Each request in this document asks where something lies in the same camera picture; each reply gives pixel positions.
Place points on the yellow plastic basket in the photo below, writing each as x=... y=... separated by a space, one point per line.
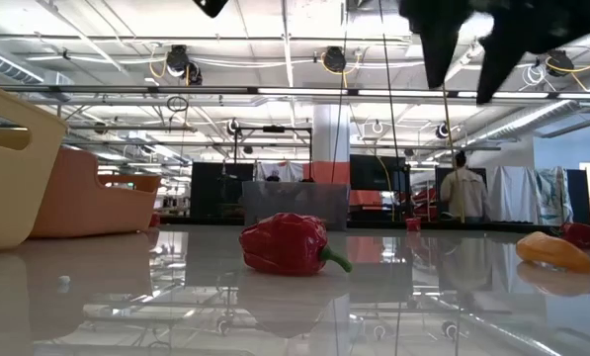
x=8 y=198

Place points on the salmon plastic basket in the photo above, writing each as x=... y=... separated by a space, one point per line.
x=87 y=207

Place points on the white pillar with orange band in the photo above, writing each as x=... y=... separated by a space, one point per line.
x=331 y=138

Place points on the person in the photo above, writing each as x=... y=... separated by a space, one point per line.
x=465 y=190
x=273 y=176

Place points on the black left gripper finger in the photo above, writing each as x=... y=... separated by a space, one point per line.
x=210 y=6

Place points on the dark blue panel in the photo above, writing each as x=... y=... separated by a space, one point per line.
x=578 y=198

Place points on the orange yellow pepper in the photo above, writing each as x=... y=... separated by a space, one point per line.
x=554 y=253

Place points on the small white scrap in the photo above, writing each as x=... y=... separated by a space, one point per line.
x=64 y=280

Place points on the patterned cloth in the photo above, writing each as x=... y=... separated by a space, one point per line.
x=551 y=198

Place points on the long light bar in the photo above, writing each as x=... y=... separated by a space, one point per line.
x=299 y=91

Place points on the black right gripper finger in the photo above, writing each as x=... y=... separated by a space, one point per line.
x=504 y=59
x=438 y=34

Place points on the silver ventilation duct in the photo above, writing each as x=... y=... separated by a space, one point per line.
x=531 y=118
x=3 y=64

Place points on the white cloth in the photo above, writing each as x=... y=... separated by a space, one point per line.
x=289 y=172
x=512 y=193

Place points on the black panel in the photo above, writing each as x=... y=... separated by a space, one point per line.
x=368 y=173
x=210 y=193

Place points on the black metal frame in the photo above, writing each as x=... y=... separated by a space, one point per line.
x=275 y=129

